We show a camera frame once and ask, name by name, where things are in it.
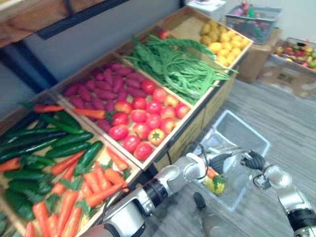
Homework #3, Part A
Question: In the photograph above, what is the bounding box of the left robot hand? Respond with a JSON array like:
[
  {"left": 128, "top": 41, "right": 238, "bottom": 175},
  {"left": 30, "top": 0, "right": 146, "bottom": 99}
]
[{"left": 209, "top": 147, "right": 241, "bottom": 175}]

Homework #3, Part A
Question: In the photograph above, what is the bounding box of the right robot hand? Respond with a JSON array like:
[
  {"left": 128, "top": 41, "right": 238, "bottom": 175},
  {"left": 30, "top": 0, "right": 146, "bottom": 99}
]
[{"left": 240, "top": 150, "right": 266, "bottom": 171}]

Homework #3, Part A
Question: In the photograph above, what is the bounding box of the clear plastic basket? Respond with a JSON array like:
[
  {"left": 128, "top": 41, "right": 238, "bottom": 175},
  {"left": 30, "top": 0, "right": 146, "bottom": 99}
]
[{"left": 195, "top": 110, "right": 271, "bottom": 212}]

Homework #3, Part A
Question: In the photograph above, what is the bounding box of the leafy green vegetable bunch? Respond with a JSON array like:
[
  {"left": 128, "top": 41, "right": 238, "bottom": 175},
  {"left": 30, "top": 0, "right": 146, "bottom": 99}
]
[{"left": 130, "top": 34, "right": 215, "bottom": 60}]

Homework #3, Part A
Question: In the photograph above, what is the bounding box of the grey shopping basket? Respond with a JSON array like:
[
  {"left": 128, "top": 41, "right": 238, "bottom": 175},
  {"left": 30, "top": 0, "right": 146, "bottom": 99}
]
[{"left": 225, "top": 6, "right": 282, "bottom": 45}]

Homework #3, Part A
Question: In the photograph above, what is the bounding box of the small orange carrot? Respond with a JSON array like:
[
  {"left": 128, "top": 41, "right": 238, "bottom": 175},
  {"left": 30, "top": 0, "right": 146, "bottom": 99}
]
[{"left": 206, "top": 167, "right": 219, "bottom": 180}]

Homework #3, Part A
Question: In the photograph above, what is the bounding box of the yellow pepper with green stalk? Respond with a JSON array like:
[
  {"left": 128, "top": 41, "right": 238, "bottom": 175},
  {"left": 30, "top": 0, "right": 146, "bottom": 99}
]
[{"left": 204, "top": 175, "right": 227, "bottom": 196}]

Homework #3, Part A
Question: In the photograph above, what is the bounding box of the wooden produce display stand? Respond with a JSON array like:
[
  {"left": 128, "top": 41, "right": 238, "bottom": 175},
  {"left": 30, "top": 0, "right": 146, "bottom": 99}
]
[{"left": 0, "top": 5, "right": 255, "bottom": 237}]

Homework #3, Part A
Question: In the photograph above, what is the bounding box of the pale red tomato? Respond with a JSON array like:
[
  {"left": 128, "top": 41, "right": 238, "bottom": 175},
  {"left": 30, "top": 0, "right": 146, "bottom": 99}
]
[
  {"left": 163, "top": 94, "right": 179, "bottom": 108},
  {"left": 159, "top": 106, "right": 176, "bottom": 120},
  {"left": 160, "top": 118, "right": 176, "bottom": 135},
  {"left": 132, "top": 122, "right": 151, "bottom": 140},
  {"left": 114, "top": 100, "right": 133, "bottom": 115}
]

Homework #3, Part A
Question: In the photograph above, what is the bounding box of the orange yellow tomato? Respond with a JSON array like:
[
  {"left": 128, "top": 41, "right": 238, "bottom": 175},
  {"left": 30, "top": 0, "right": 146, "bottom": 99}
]
[{"left": 147, "top": 128, "right": 166, "bottom": 147}]

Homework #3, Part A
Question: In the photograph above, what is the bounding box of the large printed cardboard box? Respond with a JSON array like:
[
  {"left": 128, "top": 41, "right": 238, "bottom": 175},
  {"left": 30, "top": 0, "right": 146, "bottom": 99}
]
[{"left": 258, "top": 38, "right": 316, "bottom": 99}]

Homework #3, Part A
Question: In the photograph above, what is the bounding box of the green long bean bunch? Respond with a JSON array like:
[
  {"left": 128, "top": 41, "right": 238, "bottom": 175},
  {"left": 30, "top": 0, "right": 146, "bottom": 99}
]
[{"left": 123, "top": 53, "right": 239, "bottom": 106}]

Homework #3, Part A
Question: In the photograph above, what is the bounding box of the small cardboard box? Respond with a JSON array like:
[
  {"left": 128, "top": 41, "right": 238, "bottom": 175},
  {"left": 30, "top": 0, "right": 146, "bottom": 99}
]
[{"left": 236, "top": 28, "right": 283, "bottom": 84}]

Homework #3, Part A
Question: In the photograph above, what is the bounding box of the green cucumber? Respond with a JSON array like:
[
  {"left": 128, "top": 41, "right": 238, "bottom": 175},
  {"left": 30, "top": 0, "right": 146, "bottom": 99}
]
[
  {"left": 0, "top": 138, "right": 59, "bottom": 163},
  {"left": 55, "top": 110, "right": 81, "bottom": 129},
  {"left": 45, "top": 141, "right": 91, "bottom": 159},
  {"left": 0, "top": 127, "right": 65, "bottom": 143},
  {"left": 7, "top": 179, "right": 52, "bottom": 196},
  {"left": 39, "top": 113, "right": 84, "bottom": 135},
  {"left": 19, "top": 155, "right": 57, "bottom": 170},
  {"left": 4, "top": 189, "right": 35, "bottom": 222},
  {"left": 3, "top": 169, "right": 46, "bottom": 180},
  {"left": 74, "top": 140, "right": 104, "bottom": 176},
  {"left": 50, "top": 132, "right": 94, "bottom": 148}
]

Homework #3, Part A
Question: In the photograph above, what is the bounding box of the white box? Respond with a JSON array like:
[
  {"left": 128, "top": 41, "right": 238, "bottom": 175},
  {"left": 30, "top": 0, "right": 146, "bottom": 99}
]
[{"left": 186, "top": 0, "right": 228, "bottom": 13}]

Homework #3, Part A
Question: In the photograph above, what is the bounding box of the wooden shelf board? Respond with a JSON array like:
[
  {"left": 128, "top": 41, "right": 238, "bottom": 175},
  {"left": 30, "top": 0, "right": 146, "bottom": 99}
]
[{"left": 0, "top": 0, "right": 129, "bottom": 47}]

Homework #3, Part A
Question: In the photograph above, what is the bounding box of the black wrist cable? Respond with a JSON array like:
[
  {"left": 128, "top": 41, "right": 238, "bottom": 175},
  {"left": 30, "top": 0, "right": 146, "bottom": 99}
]
[{"left": 253, "top": 172, "right": 266, "bottom": 190}]

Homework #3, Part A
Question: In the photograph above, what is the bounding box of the black metal frame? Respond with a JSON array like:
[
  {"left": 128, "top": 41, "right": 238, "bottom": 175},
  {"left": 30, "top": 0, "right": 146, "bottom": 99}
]
[{"left": 0, "top": 0, "right": 186, "bottom": 94}]

